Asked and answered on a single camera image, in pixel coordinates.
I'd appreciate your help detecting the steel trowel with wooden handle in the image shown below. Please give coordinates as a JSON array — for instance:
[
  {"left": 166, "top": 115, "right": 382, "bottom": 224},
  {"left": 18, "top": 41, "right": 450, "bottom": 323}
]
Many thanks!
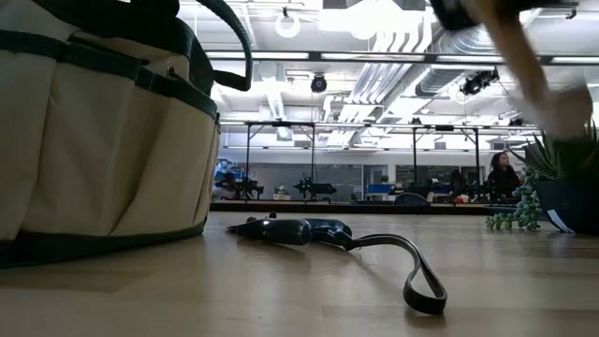
[{"left": 460, "top": 0, "right": 594, "bottom": 140}]

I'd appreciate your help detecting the green pruning shears black strap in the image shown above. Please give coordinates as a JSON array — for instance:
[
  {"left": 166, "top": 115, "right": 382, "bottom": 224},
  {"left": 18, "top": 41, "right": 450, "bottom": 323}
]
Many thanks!
[{"left": 226, "top": 212, "right": 448, "bottom": 316}]

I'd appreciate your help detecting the beige canvas gardening bag green trim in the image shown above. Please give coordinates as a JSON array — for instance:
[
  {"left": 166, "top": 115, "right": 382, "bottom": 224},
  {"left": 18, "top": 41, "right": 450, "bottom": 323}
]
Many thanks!
[{"left": 0, "top": 0, "right": 255, "bottom": 270}]

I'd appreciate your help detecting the black ceiling track fixture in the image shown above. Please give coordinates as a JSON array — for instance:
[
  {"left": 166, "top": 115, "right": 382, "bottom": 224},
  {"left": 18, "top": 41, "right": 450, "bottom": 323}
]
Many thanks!
[{"left": 528, "top": 0, "right": 581, "bottom": 21}]

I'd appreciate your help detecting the person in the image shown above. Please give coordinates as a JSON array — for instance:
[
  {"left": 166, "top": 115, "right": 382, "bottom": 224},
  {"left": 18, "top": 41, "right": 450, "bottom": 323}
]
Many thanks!
[{"left": 486, "top": 151, "right": 522, "bottom": 201}]

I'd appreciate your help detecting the dark rounded chair back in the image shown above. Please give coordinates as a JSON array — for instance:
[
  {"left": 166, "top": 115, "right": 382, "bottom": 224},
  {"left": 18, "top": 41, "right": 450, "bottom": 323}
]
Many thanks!
[{"left": 392, "top": 192, "right": 431, "bottom": 208}]

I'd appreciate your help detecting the potted succulent plant dark pot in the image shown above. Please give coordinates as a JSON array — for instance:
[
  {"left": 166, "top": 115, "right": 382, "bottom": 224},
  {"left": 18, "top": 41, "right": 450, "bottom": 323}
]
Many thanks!
[{"left": 485, "top": 119, "right": 599, "bottom": 236}]

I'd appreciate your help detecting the black hanging camera cluster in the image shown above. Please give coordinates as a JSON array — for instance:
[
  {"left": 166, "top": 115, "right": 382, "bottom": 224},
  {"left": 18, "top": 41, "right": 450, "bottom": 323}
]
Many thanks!
[{"left": 460, "top": 68, "right": 501, "bottom": 97}]

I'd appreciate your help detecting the black overhead frame bar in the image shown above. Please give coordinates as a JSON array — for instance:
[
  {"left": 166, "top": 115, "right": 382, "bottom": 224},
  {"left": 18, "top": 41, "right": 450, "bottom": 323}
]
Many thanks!
[{"left": 205, "top": 50, "right": 599, "bottom": 66}]

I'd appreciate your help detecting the black workstation frame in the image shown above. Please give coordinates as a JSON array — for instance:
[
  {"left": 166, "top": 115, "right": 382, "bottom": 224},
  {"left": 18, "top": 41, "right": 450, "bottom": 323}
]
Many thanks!
[
  {"left": 244, "top": 120, "right": 316, "bottom": 201},
  {"left": 410, "top": 124, "right": 482, "bottom": 200}
]

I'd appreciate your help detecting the black round ceiling camera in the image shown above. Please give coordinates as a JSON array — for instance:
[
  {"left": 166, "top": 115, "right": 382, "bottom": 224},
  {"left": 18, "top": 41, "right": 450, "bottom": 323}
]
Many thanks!
[{"left": 310, "top": 73, "right": 329, "bottom": 95}]

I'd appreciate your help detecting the white ring ceiling light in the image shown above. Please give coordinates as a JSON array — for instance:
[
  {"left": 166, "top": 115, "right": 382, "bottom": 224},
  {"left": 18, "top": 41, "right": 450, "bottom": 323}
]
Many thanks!
[{"left": 274, "top": 7, "right": 302, "bottom": 39}]

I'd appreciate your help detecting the black aluminium table frame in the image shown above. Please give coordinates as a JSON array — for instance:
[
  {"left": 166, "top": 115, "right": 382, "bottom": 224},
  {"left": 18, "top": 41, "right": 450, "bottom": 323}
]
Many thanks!
[{"left": 209, "top": 200, "right": 516, "bottom": 216}]

